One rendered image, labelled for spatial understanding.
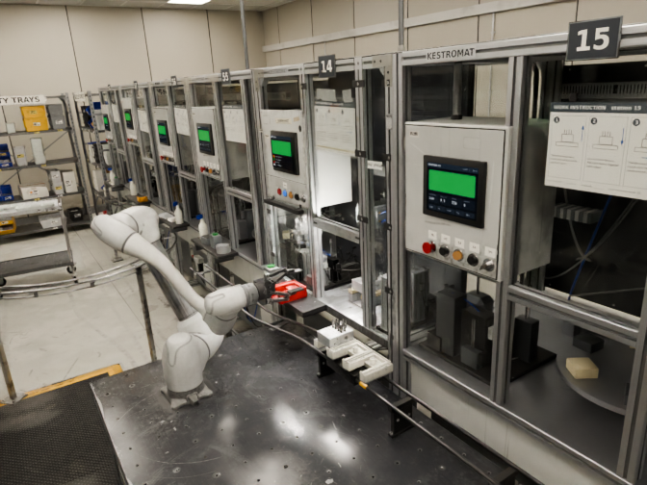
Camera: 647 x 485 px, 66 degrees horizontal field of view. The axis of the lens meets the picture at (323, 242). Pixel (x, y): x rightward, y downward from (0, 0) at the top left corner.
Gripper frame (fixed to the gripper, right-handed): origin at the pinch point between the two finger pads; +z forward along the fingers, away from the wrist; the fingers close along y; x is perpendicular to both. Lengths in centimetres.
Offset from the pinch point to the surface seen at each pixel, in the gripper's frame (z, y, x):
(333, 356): 0.9, -26.2, -25.4
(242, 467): -50, -44, -41
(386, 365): 12, -24, -46
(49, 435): -107, -111, 126
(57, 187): -35, -42, 640
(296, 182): 20, 37, 31
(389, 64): 21, 87, -39
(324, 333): 2.6, -19.7, -16.8
